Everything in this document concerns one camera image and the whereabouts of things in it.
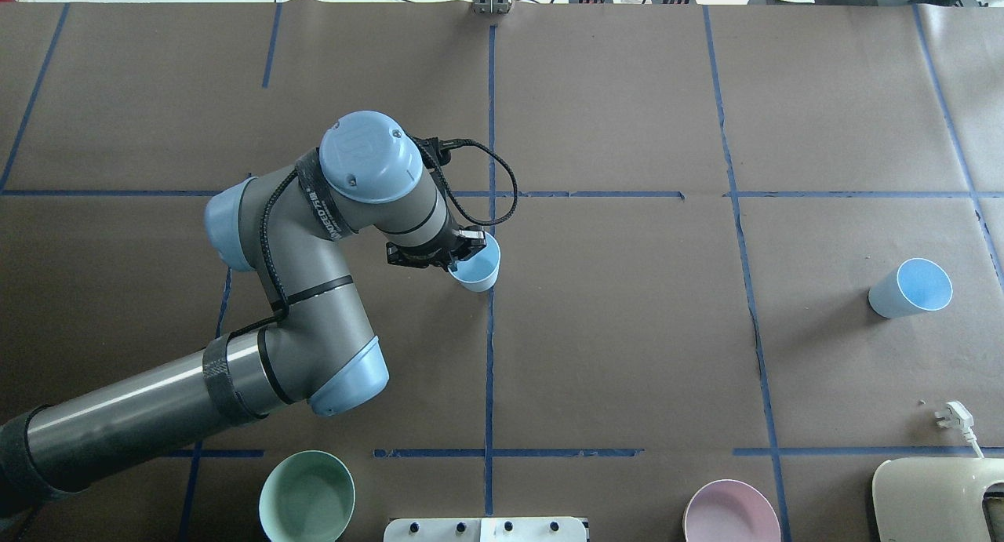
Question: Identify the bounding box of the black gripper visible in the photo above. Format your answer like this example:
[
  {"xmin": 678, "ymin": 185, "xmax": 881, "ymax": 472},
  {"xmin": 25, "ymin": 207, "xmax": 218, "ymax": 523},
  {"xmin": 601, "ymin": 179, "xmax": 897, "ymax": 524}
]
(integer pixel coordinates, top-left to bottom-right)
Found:
[{"xmin": 386, "ymin": 227, "xmax": 488, "ymax": 271}]

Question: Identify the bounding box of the light blue cup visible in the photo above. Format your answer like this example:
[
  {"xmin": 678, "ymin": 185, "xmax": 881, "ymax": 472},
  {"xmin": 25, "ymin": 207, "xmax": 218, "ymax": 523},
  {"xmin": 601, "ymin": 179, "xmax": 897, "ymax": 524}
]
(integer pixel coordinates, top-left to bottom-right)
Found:
[
  {"xmin": 868, "ymin": 257, "xmax": 954, "ymax": 319},
  {"xmin": 447, "ymin": 232, "xmax": 501, "ymax": 293}
]

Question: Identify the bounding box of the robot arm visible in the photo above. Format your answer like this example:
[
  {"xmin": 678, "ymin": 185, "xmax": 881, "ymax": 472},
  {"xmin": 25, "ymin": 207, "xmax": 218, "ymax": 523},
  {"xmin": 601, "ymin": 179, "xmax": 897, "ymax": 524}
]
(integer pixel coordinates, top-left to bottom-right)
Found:
[{"xmin": 2, "ymin": 111, "xmax": 491, "ymax": 526}]

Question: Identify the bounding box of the mint green bowl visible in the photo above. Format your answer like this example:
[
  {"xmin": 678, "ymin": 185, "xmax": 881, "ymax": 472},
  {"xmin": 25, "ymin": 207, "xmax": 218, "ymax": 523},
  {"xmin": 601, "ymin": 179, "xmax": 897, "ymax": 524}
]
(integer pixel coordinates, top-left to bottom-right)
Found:
[{"xmin": 258, "ymin": 450, "xmax": 356, "ymax": 541}]

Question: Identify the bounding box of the pink bowl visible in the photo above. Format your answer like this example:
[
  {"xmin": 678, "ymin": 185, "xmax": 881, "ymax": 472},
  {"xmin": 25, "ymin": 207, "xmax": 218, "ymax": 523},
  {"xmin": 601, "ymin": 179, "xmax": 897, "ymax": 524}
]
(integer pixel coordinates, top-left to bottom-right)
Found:
[{"xmin": 682, "ymin": 478, "xmax": 782, "ymax": 541}]

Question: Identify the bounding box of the cream white toaster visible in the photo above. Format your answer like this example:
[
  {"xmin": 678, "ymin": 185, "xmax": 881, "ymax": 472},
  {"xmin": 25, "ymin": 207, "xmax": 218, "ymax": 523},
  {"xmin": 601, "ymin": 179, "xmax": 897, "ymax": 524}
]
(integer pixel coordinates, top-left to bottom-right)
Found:
[{"xmin": 871, "ymin": 457, "xmax": 1003, "ymax": 541}]

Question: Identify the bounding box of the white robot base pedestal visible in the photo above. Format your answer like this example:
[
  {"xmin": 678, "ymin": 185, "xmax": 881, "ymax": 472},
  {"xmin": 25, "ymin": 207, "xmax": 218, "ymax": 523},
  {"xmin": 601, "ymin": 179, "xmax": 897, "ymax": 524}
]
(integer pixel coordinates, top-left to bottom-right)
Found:
[{"xmin": 383, "ymin": 516, "xmax": 591, "ymax": 541}]

